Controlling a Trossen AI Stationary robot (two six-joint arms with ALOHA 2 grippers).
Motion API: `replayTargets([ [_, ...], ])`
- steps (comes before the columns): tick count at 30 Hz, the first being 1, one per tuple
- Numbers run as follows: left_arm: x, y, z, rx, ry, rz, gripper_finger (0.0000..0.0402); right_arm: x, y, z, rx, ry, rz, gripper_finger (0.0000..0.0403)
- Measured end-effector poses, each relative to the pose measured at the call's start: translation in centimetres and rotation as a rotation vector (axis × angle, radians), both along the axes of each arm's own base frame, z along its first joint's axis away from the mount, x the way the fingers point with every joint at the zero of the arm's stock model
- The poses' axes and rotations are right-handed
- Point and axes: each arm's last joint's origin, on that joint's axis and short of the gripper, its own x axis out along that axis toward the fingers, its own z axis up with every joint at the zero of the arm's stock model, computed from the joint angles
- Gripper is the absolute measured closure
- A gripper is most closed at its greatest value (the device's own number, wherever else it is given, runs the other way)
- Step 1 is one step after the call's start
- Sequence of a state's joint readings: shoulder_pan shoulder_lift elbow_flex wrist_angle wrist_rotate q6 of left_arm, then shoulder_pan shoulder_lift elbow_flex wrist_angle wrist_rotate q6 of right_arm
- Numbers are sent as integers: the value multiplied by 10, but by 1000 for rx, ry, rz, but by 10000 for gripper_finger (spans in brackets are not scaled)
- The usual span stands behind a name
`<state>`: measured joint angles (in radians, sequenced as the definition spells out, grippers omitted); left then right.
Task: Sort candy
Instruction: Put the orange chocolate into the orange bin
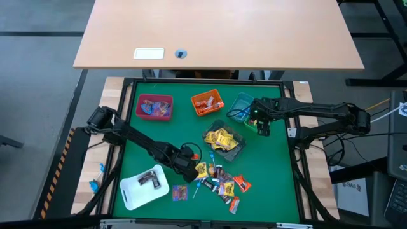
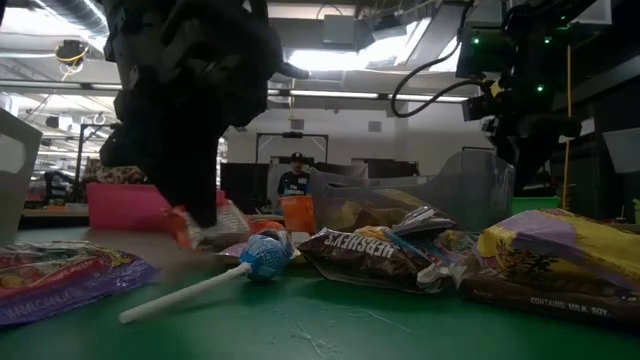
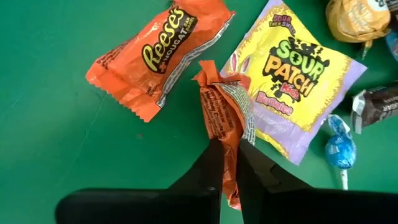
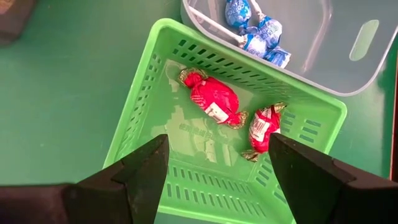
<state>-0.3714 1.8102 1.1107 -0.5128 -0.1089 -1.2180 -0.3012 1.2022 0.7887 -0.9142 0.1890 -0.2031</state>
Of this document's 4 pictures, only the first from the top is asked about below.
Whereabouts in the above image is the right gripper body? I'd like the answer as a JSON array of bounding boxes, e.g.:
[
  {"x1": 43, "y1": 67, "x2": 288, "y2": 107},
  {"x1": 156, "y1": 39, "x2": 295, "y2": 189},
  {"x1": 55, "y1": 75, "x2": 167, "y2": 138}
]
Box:
[{"x1": 251, "y1": 97, "x2": 282, "y2": 123}]

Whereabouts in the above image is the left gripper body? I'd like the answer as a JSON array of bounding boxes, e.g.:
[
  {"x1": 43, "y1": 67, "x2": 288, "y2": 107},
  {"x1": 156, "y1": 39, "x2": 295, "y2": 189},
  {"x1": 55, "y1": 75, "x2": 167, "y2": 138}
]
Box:
[{"x1": 163, "y1": 144, "x2": 198, "y2": 175}]

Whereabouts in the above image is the brown Hershey's Zero Sugar packet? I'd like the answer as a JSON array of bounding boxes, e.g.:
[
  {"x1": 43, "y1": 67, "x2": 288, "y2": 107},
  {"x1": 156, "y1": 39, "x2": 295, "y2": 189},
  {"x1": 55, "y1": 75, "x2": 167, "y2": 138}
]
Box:
[{"x1": 201, "y1": 179, "x2": 218, "y2": 192}]

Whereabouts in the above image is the blue candy packet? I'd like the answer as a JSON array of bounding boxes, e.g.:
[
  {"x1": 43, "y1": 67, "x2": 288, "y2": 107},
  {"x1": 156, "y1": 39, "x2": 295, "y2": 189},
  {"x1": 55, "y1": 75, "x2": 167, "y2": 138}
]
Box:
[{"x1": 141, "y1": 99, "x2": 155, "y2": 115}]

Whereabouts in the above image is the green plastic basket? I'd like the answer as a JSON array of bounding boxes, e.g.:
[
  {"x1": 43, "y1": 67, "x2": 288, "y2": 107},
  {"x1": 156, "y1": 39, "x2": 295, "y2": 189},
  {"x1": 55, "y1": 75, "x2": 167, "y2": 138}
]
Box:
[{"x1": 244, "y1": 104, "x2": 277, "y2": 134}]

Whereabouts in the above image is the teal plastic basket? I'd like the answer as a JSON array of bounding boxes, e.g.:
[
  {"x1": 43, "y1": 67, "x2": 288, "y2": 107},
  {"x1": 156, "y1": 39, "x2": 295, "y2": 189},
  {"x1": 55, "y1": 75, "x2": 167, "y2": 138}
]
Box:
[{"x1": 228, "y1": 91, "x2": 256, "y2": 123}]

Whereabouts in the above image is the smoky transparent plastic bin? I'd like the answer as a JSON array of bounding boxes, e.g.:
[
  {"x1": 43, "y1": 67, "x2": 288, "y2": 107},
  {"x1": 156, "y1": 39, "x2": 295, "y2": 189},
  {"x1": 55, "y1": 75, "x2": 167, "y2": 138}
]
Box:
[{"x1": 202, "y1": 118, "x2": 248, "y2": 162}]

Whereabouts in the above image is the orange plastic basket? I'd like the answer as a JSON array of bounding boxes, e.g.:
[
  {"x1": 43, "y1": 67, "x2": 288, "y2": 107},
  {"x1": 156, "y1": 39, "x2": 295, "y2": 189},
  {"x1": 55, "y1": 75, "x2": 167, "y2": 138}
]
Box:
[{"x1": 190, "y1": 88, "x2": 225, "y2": 117}]

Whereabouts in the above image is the pink plastic bin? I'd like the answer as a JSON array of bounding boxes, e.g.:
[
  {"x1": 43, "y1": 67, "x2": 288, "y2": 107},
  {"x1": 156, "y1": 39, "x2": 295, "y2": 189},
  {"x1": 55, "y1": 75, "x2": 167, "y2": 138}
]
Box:
[{"x1": 135, "y1": 93, "x2": 174, "y2": 121}]

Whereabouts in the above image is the light wooden desk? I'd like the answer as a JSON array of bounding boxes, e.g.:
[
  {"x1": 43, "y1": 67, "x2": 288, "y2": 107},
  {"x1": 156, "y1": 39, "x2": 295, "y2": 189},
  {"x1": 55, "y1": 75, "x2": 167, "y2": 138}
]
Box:
[{"x1": 72, "y1": 0, "x2": 365, "y2": 72}]

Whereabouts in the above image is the white labelled box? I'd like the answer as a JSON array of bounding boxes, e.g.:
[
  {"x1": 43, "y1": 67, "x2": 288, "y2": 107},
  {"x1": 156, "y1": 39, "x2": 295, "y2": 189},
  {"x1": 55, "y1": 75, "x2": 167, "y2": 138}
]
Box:
[{"x1": 330, "y1": 165, "x2": 371, "y2": 218}]

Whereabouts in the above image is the white label card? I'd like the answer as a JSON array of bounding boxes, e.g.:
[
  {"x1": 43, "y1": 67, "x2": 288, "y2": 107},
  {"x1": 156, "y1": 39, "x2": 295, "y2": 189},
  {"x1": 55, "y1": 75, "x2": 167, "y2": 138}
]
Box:
[{"x1": 133, "y1": 47, "x2": 165, "y2": 60}]

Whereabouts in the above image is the yellow black hazard strip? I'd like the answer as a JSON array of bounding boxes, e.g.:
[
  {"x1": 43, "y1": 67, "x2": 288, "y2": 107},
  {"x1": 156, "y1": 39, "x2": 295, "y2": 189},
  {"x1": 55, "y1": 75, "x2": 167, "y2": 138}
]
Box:
[{"x1": 39, "y1": 127, "x2": 76, "y2": 220}]

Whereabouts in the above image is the black furniture foot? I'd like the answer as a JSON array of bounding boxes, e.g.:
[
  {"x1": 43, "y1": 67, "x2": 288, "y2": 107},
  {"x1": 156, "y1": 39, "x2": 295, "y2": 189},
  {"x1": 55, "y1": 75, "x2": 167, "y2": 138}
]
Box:
[{"x1": 0, "y1": 135, "x2": 25, "y2": 149}]

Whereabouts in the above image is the black desk leg frame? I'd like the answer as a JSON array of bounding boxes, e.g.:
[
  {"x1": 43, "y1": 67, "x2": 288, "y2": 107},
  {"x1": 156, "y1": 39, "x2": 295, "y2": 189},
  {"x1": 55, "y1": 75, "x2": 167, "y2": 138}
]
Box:
[{"x1": 336, "y1": 0, "x2": 407, "y2": 88}]

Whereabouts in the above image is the yellow power cable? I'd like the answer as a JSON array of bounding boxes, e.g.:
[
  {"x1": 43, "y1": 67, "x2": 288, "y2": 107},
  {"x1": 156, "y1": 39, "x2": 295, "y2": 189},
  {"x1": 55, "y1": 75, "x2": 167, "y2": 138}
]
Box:
[{"x1": 365, "y1": 97, "x2": 391, "y2": 112}]

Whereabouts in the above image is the white cable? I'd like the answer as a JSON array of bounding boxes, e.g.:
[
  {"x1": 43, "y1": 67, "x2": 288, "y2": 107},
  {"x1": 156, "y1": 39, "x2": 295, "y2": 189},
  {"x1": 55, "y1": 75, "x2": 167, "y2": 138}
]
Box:
[{"x1": 370, "y1": 106, "x2": 402, "y2": 124}]

